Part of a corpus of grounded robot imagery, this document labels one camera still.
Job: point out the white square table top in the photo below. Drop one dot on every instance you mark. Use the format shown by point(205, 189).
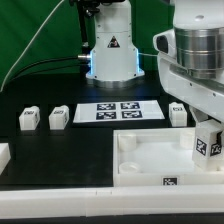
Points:
point(158, 157)

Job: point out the white left block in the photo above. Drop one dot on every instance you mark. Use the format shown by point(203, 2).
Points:
point(4, 156)

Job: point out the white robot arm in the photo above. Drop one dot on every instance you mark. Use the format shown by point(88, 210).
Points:
point(115, 61)

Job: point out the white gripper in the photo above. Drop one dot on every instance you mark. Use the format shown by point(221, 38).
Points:
point(191, 68)

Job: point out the white front rail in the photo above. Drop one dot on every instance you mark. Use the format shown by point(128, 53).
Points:
point(87, 202)

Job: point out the white marker sheet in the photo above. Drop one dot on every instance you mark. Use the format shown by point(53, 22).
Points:
point(117, 111)

